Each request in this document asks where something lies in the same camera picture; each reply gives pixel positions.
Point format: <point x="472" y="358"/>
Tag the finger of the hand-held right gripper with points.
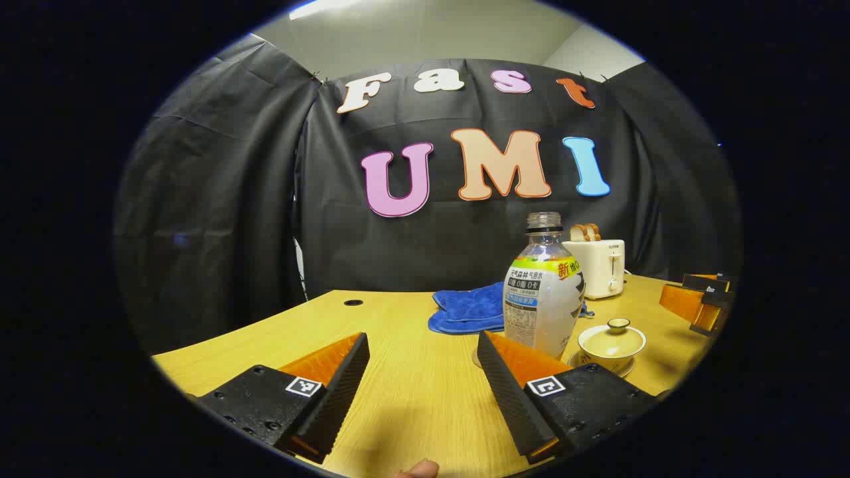
<point x="684" y="302"/>
<point x="710" y="282"/>

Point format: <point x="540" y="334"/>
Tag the clear plastic water bottle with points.
<point x="541" y="299"/>

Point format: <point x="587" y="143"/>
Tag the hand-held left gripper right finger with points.
<point x="508" y="398"/>

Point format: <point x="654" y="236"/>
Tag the blue folded towel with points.
<point x="468" y="309"/>

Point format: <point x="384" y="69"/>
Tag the black backdrop cloth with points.
<point x="219" y="219"/>

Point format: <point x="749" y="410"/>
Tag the white toaster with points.
<point x="597" y="269"/>

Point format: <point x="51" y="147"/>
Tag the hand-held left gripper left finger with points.
<point x="339" y="398"/>

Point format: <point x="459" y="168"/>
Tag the toast bread slice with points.
<point x="594" y="232"/>
<point x="578" y="234"/>

